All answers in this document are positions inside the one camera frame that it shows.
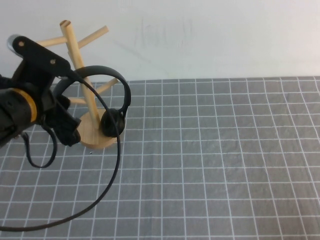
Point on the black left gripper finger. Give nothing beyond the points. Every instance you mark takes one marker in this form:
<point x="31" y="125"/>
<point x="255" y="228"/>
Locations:
<point x="65" y="118"/>
<point x="64" y="103"/>

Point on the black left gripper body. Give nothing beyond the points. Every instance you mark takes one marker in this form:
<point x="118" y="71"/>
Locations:
<point x="41" y="86"/>

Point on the black over-ear headphones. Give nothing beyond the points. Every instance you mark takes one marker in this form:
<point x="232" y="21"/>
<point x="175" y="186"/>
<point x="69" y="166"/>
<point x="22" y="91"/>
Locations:
<point x="120" y="78"/>

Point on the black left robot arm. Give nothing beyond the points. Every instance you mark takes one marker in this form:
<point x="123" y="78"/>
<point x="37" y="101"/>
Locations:
<point x="12" y="107"/>

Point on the wooden branched headphone stand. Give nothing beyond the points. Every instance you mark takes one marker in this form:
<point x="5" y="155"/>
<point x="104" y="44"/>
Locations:
<point x="91" y="140"/>

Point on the grey white-checked tablecloth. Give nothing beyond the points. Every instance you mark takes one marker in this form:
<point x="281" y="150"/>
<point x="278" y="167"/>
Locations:
<point x="200" y="162"/>

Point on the black wrist camera mount plate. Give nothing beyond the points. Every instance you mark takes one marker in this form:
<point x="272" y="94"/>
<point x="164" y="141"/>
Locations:
<point x="40" y="53"/>

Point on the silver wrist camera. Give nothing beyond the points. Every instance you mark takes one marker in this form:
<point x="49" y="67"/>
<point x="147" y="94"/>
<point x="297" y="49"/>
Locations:
<point x="10" y="44"/>

